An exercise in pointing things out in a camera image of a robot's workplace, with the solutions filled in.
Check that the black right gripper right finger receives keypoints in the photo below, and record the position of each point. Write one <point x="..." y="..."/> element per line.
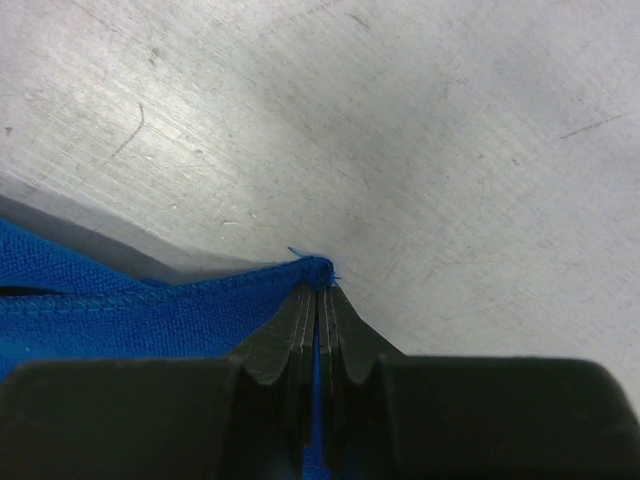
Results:
<point x="355" y="429"/>

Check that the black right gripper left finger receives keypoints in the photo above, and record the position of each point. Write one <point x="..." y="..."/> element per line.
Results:
<point x="271" y="419"/>

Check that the blue towels pile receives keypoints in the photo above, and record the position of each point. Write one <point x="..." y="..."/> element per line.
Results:
<point x="107" y="377"/>

